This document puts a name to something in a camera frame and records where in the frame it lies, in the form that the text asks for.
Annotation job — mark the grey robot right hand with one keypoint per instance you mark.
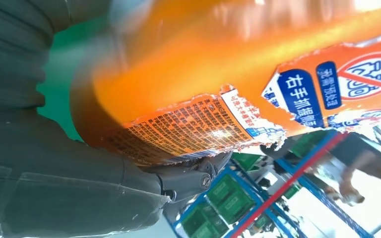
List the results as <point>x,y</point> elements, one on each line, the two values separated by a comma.
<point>62,190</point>

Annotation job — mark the green plastic crate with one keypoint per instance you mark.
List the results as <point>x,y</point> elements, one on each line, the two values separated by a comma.
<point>203,225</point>
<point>231,198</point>

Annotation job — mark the person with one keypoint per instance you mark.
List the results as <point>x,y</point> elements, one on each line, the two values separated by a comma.
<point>374,174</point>

